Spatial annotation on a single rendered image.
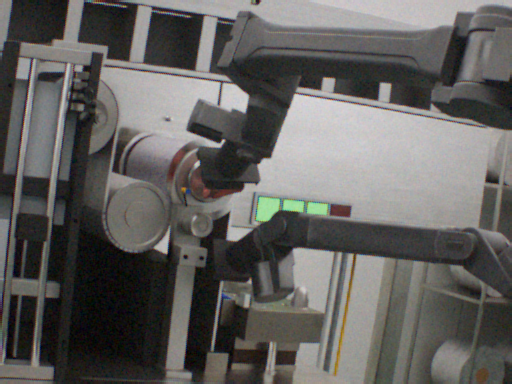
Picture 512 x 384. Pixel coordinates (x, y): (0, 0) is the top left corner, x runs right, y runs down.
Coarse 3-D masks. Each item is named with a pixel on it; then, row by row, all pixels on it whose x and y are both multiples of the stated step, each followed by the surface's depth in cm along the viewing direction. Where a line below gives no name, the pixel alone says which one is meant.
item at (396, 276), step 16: (384, 272) 281; (400, 272) 277; (384, 288) 280; (400, 288) 278; (384, 304) 279; (400, 304) 278; (384, 320) 278; (400, 320) 279; (384, 336) 278; (400, 336) 280; (384, 352) 278; (368, 368) 282; (384, 368) 279
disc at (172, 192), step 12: (192, 144) 195; (204, 144) 196; (216, 144) 197; (180, 156) 194; (168, 168) 193; (168, 180) 194; (168, 192) 194; (240, 192) 200; (228, 204) 199; (216, 216) 198
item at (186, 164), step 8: (192, 152) 194; (184, 160) 194; (192, 160) 194; (184, 168) 194; (176, 176) 194; (184, 176) 194; (176, 184) 194; (184, 184) 194; (184, 200) 194; (192, 200) 195; (224, 200) 198; (208, 208) 197; (216, 208) 197
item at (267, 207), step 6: (264, 198) 239; (270, 198) 239; (276, 198) 240; (258, 204) 238; (264, 204) 239; (270, 204) 239; (276, 204) 240; (258, 210) 238; (264, 210) 239; (270, 210) 239; (276, 210) 240; (258, 216) 238; (264, 216) 239; (270, 216) 240
